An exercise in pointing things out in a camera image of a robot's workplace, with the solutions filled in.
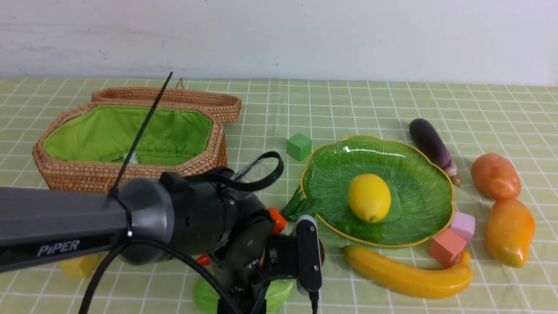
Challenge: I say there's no yellow foam hexagon block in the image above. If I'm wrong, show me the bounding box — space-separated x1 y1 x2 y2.
58 254 100 280

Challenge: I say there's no woven rattan basket lid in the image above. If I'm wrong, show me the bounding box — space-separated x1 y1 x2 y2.
91 78 242 123

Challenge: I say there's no green toy bitter gourd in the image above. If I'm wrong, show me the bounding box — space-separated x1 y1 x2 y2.
193 277 294 314

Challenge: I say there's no pink foam cube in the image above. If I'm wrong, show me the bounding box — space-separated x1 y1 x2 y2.
450 212 476 242

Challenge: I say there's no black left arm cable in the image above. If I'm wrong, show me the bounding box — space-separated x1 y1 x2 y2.
78 72 321 314

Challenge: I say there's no brown toy potato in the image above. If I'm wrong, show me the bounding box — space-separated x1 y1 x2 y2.
471 153 522 200

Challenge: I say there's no yellow toy banana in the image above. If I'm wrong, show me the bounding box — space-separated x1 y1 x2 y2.
341 245 472 299

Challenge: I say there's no orange toy carrot with leaves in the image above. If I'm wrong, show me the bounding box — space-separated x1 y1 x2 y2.
195 186 324 266

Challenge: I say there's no purple toy eggplant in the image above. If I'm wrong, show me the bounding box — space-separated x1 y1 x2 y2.
409 118 462 186

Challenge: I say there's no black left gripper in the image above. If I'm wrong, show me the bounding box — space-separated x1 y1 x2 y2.
211 216 300 314

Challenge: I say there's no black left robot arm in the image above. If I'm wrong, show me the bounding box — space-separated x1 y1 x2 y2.
1 168 321 314

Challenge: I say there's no green leaf-shaped glass plate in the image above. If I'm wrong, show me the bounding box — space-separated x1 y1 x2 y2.
299 135 455 248

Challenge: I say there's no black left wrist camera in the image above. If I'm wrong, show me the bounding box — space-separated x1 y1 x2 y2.
294 215 323 296

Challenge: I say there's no salmon foam cube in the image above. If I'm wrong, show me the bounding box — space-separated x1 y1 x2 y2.
427 229 467 267

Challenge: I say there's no green foam cube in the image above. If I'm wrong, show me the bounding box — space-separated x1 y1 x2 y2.
286 133 313 161

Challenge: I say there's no yellow toy lemon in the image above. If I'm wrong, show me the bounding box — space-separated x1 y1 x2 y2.
347 174 392 223

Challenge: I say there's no green checkered tablecloth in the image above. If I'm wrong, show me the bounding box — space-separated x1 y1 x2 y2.
0 77 558 314

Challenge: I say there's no orange toy mango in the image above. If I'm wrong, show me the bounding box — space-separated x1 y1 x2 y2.
484 199 536 268

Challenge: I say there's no purple toy mangosteen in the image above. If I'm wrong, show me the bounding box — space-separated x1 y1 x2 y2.
318 240 325 266

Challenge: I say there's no woven rattan basket green lining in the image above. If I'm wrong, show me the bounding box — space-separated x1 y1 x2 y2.
32 102 228 194

